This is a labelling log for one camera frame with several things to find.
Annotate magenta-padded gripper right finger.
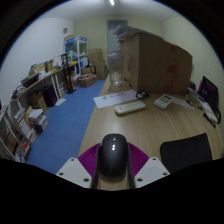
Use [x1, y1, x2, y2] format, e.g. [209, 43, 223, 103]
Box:
[127, 142, 171, 190]

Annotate wooden side desk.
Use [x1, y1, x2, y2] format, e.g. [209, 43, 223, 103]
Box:
[9, 65, 68, 113]

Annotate stack of books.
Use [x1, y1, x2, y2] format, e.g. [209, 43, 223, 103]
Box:
[26, 108, 50, 135]

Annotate large cardboard box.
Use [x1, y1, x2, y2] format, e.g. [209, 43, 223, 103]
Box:
[119, 31, 194, 96]

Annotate black pen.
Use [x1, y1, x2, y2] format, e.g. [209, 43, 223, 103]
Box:
[202, 112, 217, 129]

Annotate black bin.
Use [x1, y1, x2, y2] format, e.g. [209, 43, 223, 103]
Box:
[42, 86, 59, 108]

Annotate black cable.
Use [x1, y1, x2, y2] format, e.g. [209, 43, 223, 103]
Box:
[135, 90, 150, 100]

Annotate white paper sheet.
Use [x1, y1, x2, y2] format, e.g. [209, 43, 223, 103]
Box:
[92, 88, 138, 110]

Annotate paper stack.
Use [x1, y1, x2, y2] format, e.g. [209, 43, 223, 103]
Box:
[112, 24, 165, 42]

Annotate white calculator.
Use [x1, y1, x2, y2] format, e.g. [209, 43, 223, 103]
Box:
[153, 93, 174, 110]

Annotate black chair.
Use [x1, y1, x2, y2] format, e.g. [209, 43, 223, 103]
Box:
[196, 75, 220, 112]

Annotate black mouse pad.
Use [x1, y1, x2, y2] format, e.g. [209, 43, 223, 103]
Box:
[159, 132, 213, 174]

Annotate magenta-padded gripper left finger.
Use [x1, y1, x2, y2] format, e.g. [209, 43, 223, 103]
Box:
[55, 143, 101, 190]

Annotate black floor stand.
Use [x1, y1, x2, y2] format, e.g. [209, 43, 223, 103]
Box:
[60, 52, 78, 95]

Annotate stacked cardboard boxes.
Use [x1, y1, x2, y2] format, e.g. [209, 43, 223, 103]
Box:
[87, 48, 108, 81]

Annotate blue white display cabinet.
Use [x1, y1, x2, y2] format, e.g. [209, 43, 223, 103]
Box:
[63, 35, 90, 76]

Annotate open cardboard floor box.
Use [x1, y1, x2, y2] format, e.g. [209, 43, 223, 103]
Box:
[76, 73, 99, 89]

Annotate book shelf unit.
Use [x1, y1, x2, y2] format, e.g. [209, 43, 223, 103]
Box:
[0, 103, 38, 164]

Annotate grey door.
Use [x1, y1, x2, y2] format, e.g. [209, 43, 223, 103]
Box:
[106, 19, 129, 53]

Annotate black computer mouse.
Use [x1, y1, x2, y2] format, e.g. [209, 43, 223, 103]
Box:
[98, 133, 131, 178]

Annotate clear plastic jar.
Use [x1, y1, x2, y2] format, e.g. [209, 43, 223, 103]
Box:
[106, 49, 125, 86]

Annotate white notebook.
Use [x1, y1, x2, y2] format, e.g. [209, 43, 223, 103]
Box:
[196, 97, 220, 124]

